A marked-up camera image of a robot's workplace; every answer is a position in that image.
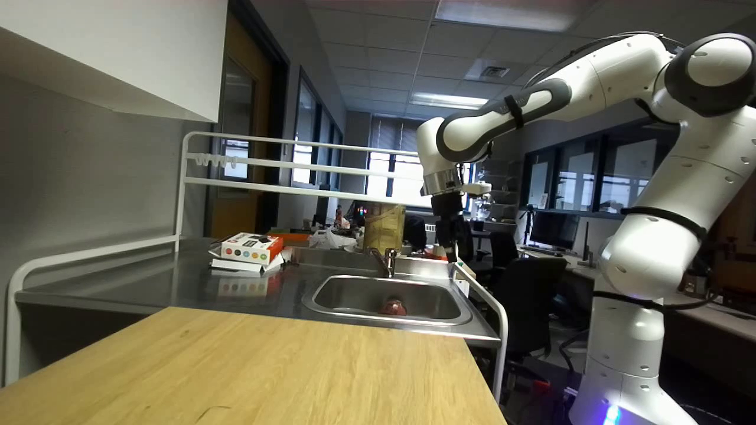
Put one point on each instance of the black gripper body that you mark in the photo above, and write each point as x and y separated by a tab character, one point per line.
447	209

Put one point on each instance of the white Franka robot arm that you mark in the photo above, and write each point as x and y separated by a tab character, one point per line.
686	180

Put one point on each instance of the chrome sink faucet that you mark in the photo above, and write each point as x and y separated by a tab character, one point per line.
390	264

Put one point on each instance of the stainless steel sink unit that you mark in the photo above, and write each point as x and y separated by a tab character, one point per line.
236	287

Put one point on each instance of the orange flat case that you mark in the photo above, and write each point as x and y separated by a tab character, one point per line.
437	254

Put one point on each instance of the black computer monitor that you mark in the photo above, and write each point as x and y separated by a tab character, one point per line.
553	229

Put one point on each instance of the black office chair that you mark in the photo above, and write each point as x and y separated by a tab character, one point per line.
527	304

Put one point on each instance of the small ceiling light panel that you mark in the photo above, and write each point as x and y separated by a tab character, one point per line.
449	101

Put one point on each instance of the white plastic bag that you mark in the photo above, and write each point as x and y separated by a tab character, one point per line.
326	240

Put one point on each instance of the ceiling air vent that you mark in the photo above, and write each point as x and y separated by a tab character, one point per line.
492	72

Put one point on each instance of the orange colourful box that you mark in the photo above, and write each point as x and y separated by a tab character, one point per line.
251	247

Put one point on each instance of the white flat book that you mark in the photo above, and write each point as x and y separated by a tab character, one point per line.
243	265

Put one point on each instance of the large ceiling light panel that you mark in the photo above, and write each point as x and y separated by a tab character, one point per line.
510	15

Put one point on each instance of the yellow wooden door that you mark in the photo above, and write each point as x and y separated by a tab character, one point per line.
251	87

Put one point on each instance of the white metal rack frame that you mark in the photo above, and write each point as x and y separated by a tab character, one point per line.
261	165

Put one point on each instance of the white wall cabinet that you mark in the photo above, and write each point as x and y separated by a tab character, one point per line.
119	48

